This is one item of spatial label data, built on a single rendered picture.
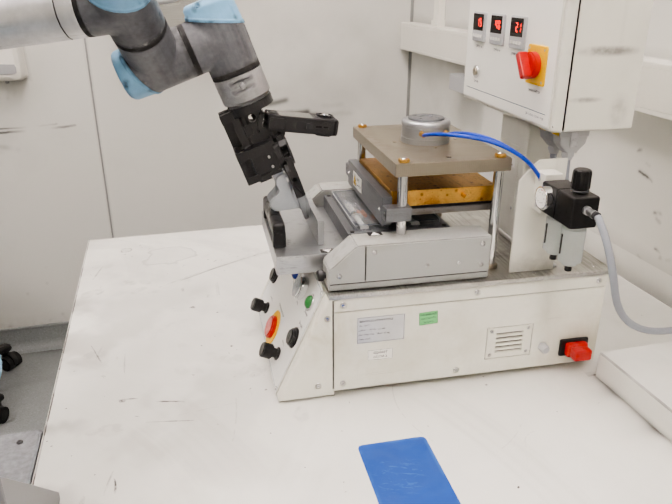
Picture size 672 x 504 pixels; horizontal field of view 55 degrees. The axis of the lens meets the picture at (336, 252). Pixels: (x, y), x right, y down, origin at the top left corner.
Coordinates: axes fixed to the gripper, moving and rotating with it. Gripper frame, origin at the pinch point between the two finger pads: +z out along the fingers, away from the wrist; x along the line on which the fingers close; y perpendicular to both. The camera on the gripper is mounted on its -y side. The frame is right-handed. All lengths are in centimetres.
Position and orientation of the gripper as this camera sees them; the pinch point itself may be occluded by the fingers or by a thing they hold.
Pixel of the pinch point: (307, 209)
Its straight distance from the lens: 106.7
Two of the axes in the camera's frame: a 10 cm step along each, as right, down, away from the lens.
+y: -9.2, 3.9, -0.4
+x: 2.0, 3.8, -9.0
